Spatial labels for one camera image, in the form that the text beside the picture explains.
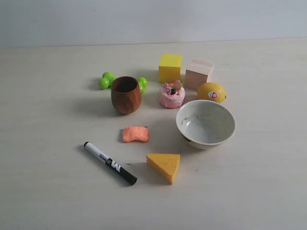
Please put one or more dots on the orange soft putty piece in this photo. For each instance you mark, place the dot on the orange soft putty piece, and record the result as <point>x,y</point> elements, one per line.
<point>135,133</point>

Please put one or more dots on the pink toy cake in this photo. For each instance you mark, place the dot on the pink toy cake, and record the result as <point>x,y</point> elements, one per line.
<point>172,94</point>

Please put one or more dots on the brown wooden cup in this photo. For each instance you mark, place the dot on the brown wooden cup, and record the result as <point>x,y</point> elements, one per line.
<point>126,95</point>

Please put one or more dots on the yellow cube block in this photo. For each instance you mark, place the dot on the yellow cube block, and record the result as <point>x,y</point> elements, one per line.
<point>169,67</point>

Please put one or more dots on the yellow cheese wedge toy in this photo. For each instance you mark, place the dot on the yellow cheese wedge toy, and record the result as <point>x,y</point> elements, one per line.
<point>165,164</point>

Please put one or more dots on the white ceramic bowl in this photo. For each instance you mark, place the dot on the white ceramic bowl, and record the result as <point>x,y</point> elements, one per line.
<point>205,124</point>

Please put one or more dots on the green plastic dumbbell toy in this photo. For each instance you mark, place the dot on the green plastic dumbbell toy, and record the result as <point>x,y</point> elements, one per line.
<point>108,78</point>

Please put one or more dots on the plain wooden cube block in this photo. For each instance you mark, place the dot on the plain wooden cube block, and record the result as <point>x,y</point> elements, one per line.
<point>197,73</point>

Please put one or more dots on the yellow lemon with sticker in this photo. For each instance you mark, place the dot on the yellow lemon with sticker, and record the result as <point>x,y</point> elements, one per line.
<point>211,91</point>

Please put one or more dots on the black white marker pen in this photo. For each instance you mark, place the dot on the black white marker pen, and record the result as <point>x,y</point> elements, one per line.
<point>127,176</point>

